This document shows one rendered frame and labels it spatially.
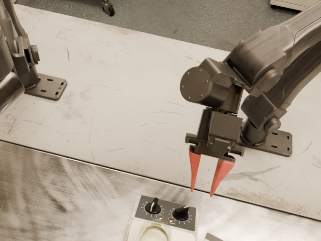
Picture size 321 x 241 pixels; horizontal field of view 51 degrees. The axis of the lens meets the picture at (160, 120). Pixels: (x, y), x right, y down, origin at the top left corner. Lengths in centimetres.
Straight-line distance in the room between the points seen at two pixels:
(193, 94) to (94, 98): 42
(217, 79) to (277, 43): 12
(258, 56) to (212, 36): 202
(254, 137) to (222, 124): 34
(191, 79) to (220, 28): 214
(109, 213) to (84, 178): 10
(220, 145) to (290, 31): 22
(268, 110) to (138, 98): 34
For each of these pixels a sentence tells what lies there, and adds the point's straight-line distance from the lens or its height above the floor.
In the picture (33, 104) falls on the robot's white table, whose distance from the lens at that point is 91.
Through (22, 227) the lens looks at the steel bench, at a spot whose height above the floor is 90.
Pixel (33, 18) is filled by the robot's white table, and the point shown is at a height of 90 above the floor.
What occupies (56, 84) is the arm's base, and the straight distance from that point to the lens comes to 93.
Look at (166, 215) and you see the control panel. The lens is 68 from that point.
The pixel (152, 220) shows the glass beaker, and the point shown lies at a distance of 57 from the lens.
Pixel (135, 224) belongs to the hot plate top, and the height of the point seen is 99.
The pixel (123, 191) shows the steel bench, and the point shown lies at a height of 90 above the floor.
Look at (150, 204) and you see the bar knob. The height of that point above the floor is 97.
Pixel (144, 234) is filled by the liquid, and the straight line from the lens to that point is 59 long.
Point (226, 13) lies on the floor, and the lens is 284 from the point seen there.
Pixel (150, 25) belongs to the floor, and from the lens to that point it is 258.
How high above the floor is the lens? 159
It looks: 53 degrees down
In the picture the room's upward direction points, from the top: 9 degrees clockwise
